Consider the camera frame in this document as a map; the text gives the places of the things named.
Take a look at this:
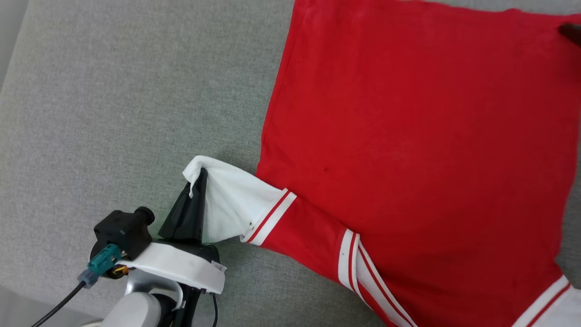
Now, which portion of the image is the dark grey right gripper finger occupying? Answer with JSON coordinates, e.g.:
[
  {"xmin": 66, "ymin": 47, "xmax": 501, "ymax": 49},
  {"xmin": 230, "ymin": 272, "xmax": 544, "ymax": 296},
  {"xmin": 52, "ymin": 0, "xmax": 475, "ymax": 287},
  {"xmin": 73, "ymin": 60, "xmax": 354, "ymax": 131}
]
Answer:
[{"xmin": 558, "ymin": 22, "xmax": 581, "ymax": 46}]

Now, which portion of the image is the grey fabric sofa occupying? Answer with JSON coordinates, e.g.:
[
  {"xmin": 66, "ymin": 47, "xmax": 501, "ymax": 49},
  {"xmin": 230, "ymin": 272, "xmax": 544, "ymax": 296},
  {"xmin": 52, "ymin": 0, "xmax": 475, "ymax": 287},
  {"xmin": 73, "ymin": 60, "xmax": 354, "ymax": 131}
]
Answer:
[{"xmin": 0, "ymin": 0, "xmax": 581, "ymax": 327}]

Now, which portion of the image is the teal camera cable connector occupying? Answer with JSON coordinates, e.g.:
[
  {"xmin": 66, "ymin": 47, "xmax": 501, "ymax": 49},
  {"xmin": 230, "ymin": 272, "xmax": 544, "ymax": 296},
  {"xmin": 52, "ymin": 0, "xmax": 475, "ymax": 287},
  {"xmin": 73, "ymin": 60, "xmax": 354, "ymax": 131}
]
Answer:
[{"xmin": 77, "ymin": 243, "xmax": 123, "ymax": 287}]

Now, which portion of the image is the red white-trimmed shirt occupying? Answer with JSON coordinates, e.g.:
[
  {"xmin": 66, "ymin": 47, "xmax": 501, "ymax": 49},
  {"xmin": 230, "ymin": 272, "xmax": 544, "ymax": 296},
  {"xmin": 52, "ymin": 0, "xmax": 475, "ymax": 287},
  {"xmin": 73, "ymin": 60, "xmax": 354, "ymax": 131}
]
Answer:
[{"xmin": 182, "ymin": 0, "xmax": 581, "ymax": 327}]

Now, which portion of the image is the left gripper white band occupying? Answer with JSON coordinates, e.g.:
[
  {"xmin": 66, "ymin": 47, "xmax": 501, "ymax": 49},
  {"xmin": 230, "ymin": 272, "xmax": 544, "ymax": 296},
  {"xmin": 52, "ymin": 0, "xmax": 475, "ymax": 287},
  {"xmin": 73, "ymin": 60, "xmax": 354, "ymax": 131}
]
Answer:
[{"xmin": 119, "ymin": 168, "xmax": 226, "ymax": 327}]

